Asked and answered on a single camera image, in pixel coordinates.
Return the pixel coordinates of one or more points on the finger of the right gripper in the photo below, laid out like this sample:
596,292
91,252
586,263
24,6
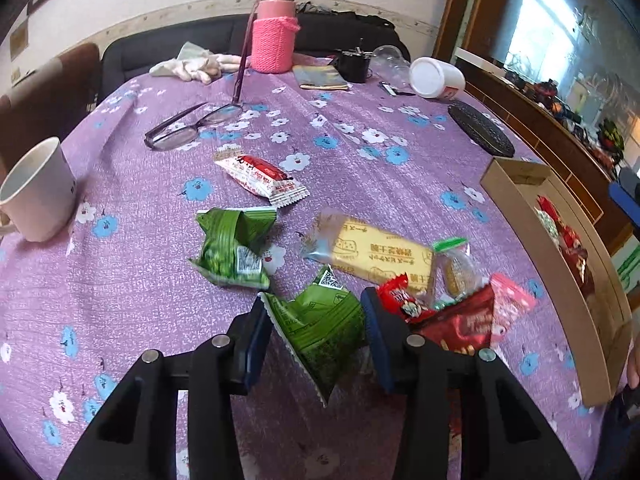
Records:
622,199

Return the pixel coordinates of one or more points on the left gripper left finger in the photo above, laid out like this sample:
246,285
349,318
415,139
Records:
133,436

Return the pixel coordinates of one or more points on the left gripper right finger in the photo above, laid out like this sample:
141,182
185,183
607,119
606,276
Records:
504,435

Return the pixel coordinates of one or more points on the long red snack packet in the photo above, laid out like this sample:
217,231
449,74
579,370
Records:
564,234

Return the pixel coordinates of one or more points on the dark red foil snack bag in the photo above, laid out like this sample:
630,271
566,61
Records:
464,327

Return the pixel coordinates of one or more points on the pink cartoon snack packet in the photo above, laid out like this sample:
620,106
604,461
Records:
510,303

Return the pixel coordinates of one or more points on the clear green-edged cookie packet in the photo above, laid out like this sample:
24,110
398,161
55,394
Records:
458,270

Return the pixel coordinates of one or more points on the yellow biscuit clear packet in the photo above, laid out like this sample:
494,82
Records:
367,252

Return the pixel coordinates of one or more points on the green foil snack bag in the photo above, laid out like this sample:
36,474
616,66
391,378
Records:
230,254

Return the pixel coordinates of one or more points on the red white snack packet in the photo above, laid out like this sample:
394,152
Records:
396,300

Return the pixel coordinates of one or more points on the person's right hand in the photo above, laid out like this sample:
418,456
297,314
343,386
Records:
633,365

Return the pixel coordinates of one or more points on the wooden brick-pattern counter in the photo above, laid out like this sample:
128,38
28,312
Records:
556,146

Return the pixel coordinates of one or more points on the shallow cardboard box tray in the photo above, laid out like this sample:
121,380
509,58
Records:
598,329

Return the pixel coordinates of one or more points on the black textured glasses case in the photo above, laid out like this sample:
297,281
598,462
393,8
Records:
481,130

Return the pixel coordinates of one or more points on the white plastic jar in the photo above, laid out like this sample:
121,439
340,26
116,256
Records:
434,79

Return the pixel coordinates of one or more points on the white ceramic mug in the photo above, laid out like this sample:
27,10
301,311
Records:
39,193

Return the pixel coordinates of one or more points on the clear glass cup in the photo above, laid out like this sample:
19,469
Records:
388,63

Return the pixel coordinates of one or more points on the small white red packet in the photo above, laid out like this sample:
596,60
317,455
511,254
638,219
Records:
261,178

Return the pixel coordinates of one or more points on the black rimmed eyeglasses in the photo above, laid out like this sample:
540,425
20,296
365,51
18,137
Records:
184,127

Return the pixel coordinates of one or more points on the small notebook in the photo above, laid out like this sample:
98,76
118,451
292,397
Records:
316,77

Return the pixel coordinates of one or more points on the black leather sofa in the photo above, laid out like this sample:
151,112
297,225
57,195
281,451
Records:
321,35

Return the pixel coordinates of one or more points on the brown chair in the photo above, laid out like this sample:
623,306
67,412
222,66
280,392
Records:
49,102

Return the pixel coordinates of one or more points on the white crumpled cloth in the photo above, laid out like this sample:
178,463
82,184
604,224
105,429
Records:
194,63

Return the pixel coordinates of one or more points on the pink knit-sleeved thermos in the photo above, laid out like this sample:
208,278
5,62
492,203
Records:
274,31

